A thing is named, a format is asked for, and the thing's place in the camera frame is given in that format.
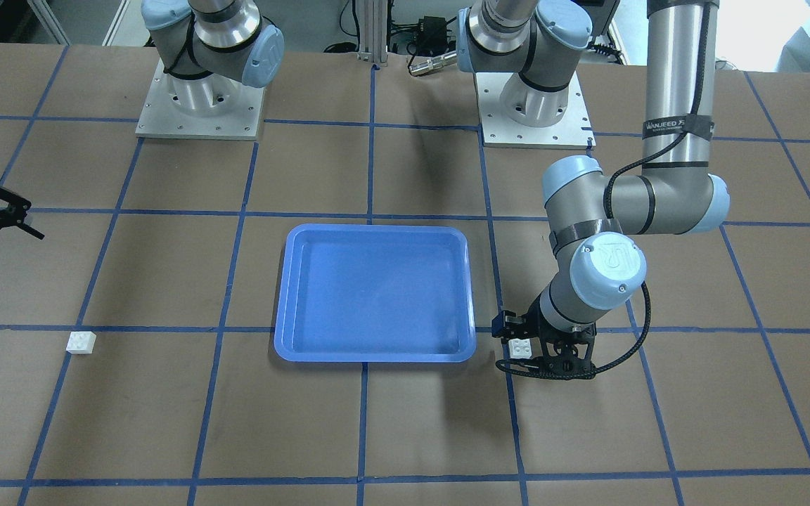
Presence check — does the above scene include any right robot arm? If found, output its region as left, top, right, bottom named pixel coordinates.
left=0, top=1, right=284, bottom=240

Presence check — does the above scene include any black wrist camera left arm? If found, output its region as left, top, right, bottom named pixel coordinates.
left=491, top=310, right=536, bottom=342

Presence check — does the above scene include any blue plastic tray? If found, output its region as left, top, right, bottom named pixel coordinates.
left=274, top=223, right=477, bottom=364

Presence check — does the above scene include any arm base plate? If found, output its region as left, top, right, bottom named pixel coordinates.
left=475, top=72, right=597, bottom=150
left=135, top=61, right=264, bottom=141

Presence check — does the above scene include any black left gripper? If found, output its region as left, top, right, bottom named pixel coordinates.
left=526, top=310, right=597, bottom=380

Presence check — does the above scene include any white block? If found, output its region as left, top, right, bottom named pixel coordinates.
left=508, top=339, right=534, bottom=360
left=65, top=331, right=97, bottom=355

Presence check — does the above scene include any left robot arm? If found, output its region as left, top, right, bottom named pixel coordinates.
left=456, top=1, right=731, bottom=380

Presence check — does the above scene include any aluminium frame post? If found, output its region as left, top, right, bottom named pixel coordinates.
left=352, top=1, right=391, bottom=68

